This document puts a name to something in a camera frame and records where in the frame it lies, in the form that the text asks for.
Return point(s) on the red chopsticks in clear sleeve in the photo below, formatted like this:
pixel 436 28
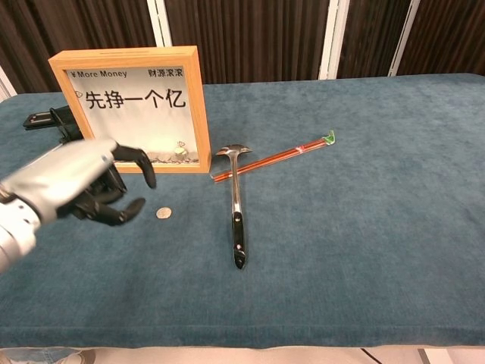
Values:
pixel 273 156

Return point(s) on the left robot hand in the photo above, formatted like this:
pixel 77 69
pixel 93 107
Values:
pixel 64 174

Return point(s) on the black folding stand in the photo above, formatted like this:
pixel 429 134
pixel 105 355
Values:
pixel 36 120

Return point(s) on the wooden framed coin box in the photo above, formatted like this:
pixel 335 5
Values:
pixel 132 113

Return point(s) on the blue felt table cloth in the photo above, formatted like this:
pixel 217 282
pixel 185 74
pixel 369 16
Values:
pixel 341 227

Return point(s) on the silver coin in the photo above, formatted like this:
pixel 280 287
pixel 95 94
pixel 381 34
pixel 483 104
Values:
pixel 163 212

